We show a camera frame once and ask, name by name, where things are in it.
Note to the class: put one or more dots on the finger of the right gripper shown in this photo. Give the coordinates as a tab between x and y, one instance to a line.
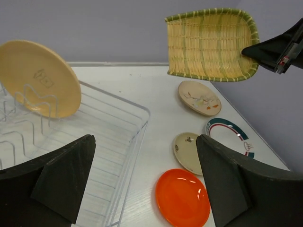
267	52

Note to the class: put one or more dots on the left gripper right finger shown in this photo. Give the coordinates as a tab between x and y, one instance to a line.
244	192

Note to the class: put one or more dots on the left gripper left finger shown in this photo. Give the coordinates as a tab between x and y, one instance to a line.
47	191

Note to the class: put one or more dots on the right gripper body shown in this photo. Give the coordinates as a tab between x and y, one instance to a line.
291	53

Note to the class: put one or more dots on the woven bamboo tray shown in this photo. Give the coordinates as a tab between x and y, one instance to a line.
207	44

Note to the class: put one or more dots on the white wire dish rack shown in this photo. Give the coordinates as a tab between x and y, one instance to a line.
118	126

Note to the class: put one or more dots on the tan round plate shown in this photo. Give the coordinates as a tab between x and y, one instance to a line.
39	78

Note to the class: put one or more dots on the orange plate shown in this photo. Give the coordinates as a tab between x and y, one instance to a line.
182	199

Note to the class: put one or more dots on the white green-rimmed plate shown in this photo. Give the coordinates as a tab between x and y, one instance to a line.
230	135

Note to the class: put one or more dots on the small cream plate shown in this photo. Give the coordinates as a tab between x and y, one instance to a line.
185	151

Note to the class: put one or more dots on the beige floral plate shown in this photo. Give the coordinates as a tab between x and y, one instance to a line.
199	97

